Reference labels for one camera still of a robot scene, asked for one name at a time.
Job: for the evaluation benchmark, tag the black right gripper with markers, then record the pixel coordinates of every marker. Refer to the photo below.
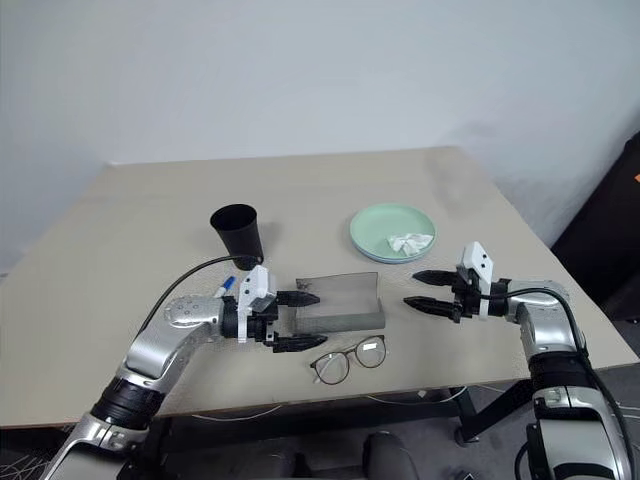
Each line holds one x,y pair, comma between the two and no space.
466,300

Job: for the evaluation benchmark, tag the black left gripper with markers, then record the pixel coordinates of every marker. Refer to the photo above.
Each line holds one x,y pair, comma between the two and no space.
262,322

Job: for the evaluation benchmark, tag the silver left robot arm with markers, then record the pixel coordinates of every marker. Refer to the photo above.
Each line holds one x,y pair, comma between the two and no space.
150,345

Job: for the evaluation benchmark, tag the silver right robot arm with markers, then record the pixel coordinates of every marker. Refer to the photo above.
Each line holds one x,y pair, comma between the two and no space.
550,330

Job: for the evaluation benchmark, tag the grey open glasses case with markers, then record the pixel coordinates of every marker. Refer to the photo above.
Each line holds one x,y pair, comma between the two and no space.
345,305

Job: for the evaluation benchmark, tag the thin brown framed glasses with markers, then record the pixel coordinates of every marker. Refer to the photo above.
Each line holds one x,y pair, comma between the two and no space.
371,352

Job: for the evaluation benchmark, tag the black plastic cup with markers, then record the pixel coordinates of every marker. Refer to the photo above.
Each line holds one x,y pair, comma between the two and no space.
240,235

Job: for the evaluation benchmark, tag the crumpled white tissue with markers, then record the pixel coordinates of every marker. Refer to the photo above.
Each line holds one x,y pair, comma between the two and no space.
406,242

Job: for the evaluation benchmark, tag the light blue plate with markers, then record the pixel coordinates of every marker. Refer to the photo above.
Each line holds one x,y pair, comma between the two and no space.
380,261

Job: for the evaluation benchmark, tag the blue capped white marker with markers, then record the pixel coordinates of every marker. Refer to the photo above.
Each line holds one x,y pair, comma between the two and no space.
227,285

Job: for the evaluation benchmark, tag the mint green plate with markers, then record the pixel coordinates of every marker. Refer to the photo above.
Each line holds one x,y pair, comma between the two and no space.
372,227

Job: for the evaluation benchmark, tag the dark rounded shape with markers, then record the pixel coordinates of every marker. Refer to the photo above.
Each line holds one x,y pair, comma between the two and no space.
392,457

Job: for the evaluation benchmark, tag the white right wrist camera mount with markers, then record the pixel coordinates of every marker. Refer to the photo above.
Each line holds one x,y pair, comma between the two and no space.
477,260

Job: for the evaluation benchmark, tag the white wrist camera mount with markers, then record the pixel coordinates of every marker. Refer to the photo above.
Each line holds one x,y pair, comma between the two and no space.
477,260
255,282

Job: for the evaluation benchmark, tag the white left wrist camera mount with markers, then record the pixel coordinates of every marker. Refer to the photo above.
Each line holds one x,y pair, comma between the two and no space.
255,282

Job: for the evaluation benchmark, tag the black table frame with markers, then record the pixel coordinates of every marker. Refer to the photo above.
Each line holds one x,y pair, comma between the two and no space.
350,415

